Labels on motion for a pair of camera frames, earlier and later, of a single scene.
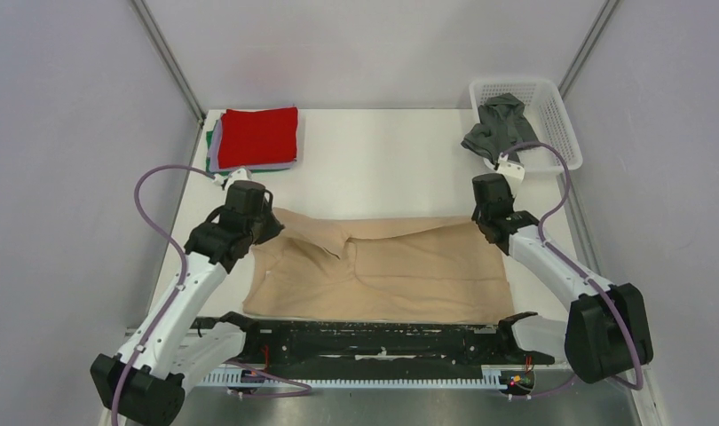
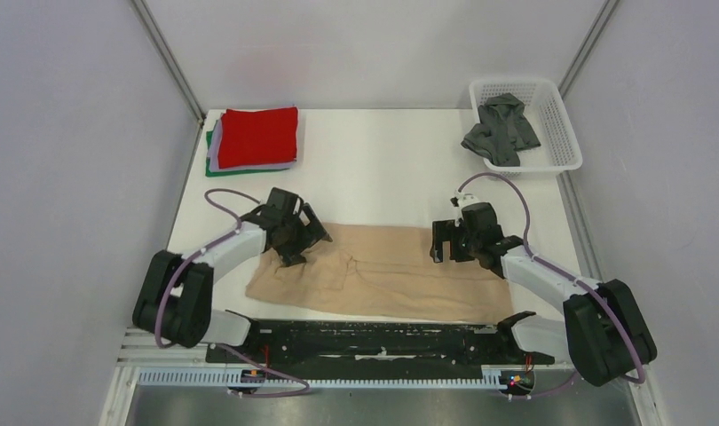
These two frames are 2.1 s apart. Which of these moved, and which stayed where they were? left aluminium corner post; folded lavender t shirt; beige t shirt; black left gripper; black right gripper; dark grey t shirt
Moved: black right gripper; black left gripper
Stayed: beige t shirt; dark grey t shirt; left aluminium corner post; folded lavender t shirt
